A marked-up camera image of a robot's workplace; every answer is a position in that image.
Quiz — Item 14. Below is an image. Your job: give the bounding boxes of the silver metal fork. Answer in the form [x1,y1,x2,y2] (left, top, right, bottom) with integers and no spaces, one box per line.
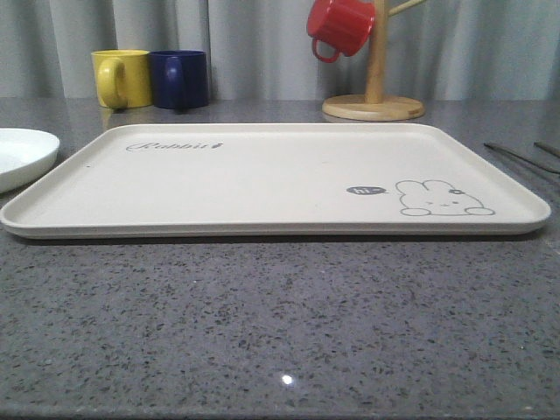
[483,142,559,179]

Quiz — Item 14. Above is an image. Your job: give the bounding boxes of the white round plate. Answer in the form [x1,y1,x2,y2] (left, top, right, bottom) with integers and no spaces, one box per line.
[1,128,60,193]

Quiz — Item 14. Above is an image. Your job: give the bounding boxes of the silver metal chopstick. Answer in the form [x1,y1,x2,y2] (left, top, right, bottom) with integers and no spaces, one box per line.
[534,142,560,158]

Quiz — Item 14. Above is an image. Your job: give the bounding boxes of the beige rabbit serving tray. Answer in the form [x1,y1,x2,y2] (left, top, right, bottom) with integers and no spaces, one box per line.
[1,123,551,239]

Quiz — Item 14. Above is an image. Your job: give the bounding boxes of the wooden mug tree stand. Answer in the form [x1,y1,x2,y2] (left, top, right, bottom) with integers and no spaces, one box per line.
[322,0,425,122]

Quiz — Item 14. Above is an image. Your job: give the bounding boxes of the dark blue mug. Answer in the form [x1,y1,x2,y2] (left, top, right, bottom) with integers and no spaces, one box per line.
[148,50,209,109]

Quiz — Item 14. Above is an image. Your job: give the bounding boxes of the red mug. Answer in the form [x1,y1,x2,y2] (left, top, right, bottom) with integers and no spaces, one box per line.
[306,0,375,63]

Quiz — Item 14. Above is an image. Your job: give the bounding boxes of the yellow mug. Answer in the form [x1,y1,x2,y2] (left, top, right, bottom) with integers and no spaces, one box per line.
[91,49,152,109]

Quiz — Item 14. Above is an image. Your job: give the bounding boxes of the grey pleated curtain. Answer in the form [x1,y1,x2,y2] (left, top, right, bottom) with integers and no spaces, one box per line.
[1,1,559,100]

